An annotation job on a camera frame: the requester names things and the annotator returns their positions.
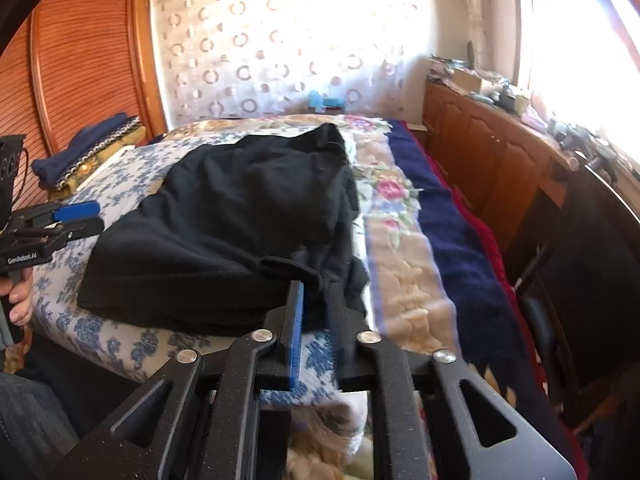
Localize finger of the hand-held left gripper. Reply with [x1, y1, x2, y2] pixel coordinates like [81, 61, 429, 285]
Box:
[15, 201, 102, 226]
[10, 217, 106, 250]

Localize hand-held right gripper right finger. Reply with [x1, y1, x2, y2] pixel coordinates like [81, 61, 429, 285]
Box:
[325, 285, 578, 480]

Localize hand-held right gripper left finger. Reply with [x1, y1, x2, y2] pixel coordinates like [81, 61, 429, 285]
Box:
[65, 280, 306, 480]

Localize black printed t-shirt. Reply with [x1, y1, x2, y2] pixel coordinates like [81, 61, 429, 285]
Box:
[77, 122, 373, 339]

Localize folded navy clothes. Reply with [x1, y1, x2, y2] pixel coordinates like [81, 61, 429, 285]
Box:
[32, 112, 129, 189]

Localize person's left hand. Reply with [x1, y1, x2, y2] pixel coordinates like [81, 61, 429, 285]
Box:
[9, 269, 37, 329]

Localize blue floral bed sheet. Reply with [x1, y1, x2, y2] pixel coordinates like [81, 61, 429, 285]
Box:
[32, 137, 372, 457]

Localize dark patterned cloth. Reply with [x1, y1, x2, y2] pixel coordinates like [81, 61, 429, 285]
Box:
[50, 116, 147, 192]

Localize floral blanket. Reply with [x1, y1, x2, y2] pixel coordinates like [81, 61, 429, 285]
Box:
[160, 112, 467, 480]

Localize person's leg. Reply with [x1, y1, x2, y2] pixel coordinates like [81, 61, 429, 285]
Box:
[0, 370, 92, 480]

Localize navy blue blanket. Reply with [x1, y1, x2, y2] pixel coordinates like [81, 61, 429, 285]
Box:
[387, 119, 532, 377]

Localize red blanket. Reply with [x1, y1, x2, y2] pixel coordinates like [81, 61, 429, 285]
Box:
[464, 205, 582, 467]

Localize blue box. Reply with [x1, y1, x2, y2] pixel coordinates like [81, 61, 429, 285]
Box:
[306, 90, 347, 114]

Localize wooden cabinet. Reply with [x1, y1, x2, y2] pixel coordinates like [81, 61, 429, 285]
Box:
[422, 77, 640, 283]

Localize circle patterned sheer curtain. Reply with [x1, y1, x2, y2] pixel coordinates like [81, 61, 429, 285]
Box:
[151, 0, 437, 129]

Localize black chair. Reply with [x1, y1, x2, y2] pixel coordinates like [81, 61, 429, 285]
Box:
[515, 165, 640, 437]

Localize cardboard box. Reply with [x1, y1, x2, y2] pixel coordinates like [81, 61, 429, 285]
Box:
[451, 67, 497, 97]

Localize dark gadgets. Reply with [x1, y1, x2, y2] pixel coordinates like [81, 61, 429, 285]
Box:
[554, 122, 628, 172]

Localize beige drape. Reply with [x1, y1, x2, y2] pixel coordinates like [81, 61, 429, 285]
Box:
[449, 0, 502, 72]

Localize wooden framed window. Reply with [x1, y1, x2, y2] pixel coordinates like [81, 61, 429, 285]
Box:
[515, 0, 640, 161]

